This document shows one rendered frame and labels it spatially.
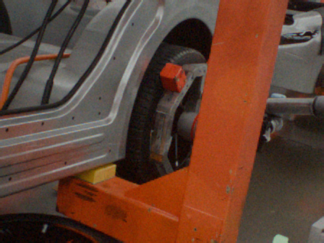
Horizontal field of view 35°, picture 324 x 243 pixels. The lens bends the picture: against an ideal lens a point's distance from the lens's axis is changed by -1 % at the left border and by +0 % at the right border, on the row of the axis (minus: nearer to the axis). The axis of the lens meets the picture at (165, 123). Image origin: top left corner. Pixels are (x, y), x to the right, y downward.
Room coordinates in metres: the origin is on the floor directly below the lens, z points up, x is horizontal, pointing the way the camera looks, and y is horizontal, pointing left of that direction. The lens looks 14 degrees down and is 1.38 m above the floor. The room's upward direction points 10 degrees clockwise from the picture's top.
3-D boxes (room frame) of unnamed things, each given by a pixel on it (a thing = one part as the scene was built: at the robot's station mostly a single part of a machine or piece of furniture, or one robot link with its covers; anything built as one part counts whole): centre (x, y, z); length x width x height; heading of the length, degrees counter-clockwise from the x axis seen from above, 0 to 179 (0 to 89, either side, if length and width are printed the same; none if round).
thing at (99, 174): (1.83, 0.25, 0.71); 0.14 x 0.14 x 0.05; 62
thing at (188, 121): (2.18, -0.17, 0.85); 0.21 x 0.14 x 0.14; 62
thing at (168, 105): (2.22, -0.11, 0.85); 0.54 x 0.07 x 0.54; 152
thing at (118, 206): (1.75, 0.09, 0.69); 0.52 x 0.17 x 0.35; 62
